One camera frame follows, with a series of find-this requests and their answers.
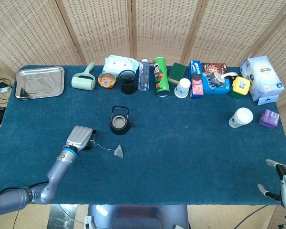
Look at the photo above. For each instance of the large white blue tissue box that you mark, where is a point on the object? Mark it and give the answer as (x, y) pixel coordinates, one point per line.
(262, 76)

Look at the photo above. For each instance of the white wet wipes pack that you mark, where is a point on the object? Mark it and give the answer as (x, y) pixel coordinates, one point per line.
(119, 63)

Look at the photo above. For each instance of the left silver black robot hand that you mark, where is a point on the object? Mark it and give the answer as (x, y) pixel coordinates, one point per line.
(79, 137)

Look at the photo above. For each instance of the blue pink cookie box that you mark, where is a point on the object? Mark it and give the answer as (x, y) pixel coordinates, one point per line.
(196, 83)

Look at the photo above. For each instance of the white lidded coffee cup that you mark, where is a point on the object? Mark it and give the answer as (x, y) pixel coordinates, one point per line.
(242, 118)

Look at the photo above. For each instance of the green container yellow lid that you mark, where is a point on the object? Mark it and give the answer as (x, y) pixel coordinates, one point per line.
(240, 87)

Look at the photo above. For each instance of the orange jelly cup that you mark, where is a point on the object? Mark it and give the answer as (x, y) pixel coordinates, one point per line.
(106, 80)

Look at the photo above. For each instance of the pale green lint roller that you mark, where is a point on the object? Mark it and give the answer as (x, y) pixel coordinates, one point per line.
(83, 82)

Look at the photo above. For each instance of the green chips can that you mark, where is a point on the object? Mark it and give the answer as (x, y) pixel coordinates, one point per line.
(160, 76)

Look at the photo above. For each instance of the woven rattan folding screen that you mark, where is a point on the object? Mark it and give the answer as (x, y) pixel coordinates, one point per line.
(97, 28)

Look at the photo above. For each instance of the brown chocolate pie box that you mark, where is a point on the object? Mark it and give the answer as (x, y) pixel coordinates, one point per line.
(213, 68)

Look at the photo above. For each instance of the blue velvet tablecloth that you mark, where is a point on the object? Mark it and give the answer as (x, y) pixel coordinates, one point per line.
(181, 155)

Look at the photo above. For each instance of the white paper cup blue flower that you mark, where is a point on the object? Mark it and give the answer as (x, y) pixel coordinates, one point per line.
(182, 89)

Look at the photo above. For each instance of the black power adapter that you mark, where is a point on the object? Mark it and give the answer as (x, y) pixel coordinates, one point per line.
(0, 85)

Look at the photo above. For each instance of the blue biscuit box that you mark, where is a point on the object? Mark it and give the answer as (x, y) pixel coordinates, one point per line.
(214, 88)

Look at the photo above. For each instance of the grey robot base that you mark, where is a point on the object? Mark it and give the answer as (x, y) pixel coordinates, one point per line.
(133, 217)

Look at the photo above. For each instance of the green yellow sponge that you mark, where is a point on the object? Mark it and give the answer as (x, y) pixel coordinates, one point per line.
(177, 72)

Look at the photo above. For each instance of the dark wrapped tape roll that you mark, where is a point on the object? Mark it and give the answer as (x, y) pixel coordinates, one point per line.
(217, 77)

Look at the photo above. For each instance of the black cast iron teapot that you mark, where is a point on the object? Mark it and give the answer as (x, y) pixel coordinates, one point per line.
(119, 131)

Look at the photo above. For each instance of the small purple box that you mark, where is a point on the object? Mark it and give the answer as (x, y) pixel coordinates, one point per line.
(268, 119)

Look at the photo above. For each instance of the white plastic spoon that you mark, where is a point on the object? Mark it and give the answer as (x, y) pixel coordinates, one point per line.
(231, 75)

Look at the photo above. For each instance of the clear plastic water bottle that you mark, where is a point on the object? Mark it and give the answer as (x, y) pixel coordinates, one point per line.
(143, 76)

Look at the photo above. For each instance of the stainless steel tray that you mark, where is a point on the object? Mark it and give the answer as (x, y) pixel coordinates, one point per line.
(39, 82)

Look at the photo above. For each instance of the black mesh pen holder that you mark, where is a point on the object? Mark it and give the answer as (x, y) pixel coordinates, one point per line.
(128, 83)

